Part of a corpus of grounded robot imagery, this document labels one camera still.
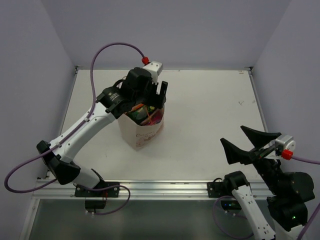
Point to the aluminium front rail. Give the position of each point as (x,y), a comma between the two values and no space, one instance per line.
(139,190)

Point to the green snack packet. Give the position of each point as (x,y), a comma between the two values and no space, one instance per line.
(141,113)

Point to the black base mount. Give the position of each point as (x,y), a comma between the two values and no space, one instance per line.
(96,199)
(217,189)

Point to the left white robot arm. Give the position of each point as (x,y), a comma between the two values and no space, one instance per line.
(59,153)

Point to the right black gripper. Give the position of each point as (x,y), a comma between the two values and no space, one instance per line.
(235,154)

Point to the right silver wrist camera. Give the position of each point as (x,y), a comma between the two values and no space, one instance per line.
(284,146)

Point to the white paper bag orange handles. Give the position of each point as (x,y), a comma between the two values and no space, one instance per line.
(135,135)

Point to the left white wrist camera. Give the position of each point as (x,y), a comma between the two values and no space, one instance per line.
(155,68)

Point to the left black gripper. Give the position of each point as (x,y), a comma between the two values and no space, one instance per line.
(157,99)

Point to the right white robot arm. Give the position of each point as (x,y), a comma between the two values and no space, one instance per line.
(290,190)

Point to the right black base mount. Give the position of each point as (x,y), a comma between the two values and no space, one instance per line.
(217,189)

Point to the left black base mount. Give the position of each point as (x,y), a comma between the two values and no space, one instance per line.
(96,199)

